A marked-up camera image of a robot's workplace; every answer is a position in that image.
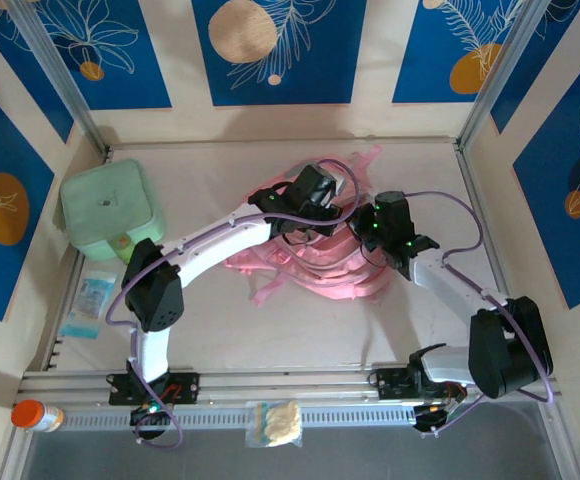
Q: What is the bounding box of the plastic bag with white gloves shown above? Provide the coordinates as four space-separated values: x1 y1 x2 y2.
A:
244 399 304 449

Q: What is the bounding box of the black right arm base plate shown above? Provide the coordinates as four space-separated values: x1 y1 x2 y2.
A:
373 367 469 401

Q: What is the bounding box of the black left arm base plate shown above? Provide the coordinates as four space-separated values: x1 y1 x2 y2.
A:
108 372 201 406

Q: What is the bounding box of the aluminium frame post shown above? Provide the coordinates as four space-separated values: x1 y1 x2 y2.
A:
455 0 546 151
7 0 110 156

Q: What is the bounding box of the pink student backpack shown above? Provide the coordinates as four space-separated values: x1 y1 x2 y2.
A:
224 144 394 307

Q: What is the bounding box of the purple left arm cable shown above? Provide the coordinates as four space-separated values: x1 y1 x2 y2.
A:
105 158 361 448

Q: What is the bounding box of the aluminium table side rail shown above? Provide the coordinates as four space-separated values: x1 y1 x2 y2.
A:
454 142 536 362

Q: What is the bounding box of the aluminium mounting rail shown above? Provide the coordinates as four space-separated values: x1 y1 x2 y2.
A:
17 368 557 401

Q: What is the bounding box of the orange-capped bottle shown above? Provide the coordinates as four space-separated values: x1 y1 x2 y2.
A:
10 398 65 434

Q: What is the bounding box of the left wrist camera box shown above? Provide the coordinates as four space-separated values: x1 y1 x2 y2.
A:
327 171 350 196

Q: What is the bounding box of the light blue tissue pack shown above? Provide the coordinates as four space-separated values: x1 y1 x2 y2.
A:
59 271 119 341

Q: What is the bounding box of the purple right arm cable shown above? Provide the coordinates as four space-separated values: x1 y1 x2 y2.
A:
399 189 556 440

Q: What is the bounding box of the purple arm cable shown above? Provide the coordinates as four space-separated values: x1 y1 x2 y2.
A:
399 189 556 440
105 158 361 448

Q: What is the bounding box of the grey slotted cable duct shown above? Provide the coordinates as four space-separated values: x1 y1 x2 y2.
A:
62 403 417 432

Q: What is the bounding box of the green lunch bag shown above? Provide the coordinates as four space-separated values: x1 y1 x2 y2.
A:
59 158 166 261

